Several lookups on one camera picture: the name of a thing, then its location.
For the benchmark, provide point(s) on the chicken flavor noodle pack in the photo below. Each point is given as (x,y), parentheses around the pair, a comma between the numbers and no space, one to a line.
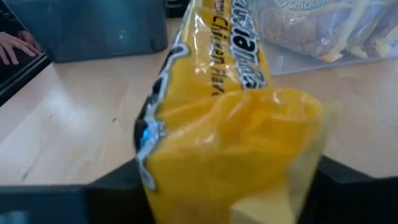
(295,28)
(233,140)
(373,31)

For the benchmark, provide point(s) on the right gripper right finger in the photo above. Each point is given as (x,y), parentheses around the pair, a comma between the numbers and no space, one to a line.
(351,199)

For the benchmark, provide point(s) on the black metal table frame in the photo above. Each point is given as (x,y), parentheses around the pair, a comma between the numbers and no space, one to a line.
(21,82)

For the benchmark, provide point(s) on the person's hand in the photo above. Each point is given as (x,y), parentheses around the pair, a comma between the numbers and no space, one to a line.
(15,46)

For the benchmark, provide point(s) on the clear plastic bin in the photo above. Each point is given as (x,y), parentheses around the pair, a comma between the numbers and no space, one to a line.
(295,67)

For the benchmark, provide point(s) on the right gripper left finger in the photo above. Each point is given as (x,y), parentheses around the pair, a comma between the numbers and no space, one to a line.
(118,199)

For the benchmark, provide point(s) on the dark smoked plastic bin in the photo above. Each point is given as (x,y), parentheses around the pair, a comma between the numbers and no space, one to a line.
(93,28)

